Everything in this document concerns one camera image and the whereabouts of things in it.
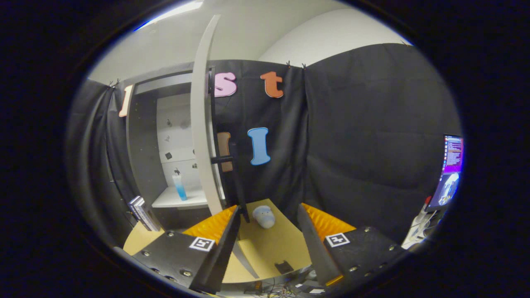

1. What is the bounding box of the computer monitor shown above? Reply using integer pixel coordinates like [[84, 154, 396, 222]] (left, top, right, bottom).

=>
[[426, 135, 464, 211]]

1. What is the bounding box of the white spine book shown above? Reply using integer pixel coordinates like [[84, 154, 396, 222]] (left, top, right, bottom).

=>
[[132, 198, 154, 230]]

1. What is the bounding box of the grey cover book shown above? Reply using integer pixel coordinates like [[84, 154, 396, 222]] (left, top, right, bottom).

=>
[[137, 199, 162, 231]]

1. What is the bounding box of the white cabinet door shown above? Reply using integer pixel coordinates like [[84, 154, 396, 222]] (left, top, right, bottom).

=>
[[190, 14, 260, 280]]

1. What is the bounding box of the grey cabinet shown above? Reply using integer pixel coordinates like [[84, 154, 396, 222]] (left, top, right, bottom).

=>
[[124, 62, 232, 230]]

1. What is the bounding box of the white cable bundle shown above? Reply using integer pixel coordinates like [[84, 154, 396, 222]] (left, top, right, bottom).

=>
[[402, 203, 439, 249]]

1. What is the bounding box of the black backdrop stand pole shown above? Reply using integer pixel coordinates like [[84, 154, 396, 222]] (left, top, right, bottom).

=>
[[105, 89, 137, 216]]

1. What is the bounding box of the black backdrop cloth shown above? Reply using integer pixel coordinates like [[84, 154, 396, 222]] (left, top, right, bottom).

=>
[[66, 43, 462, 249]]

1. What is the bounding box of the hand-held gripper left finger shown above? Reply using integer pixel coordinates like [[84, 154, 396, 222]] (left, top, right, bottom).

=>
[[124, 205, 242, 294]]

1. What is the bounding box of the tangle of cables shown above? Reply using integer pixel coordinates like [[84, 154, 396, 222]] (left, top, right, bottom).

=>
[[244, 269, 328, 298]]

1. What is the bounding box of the dark blue book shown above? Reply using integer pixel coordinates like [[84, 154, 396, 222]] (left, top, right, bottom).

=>
[[128, 197, 145, 224]]

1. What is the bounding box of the white and blue tube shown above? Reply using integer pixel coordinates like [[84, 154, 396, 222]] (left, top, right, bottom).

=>
[[172, 168, 188, 202]]

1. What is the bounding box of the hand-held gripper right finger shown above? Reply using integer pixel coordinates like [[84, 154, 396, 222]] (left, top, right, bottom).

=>
[[297, 203, 408, 287]]

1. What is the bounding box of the black door handle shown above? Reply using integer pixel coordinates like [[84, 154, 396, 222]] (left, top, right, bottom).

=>
[[210, 141, 250, 224]]

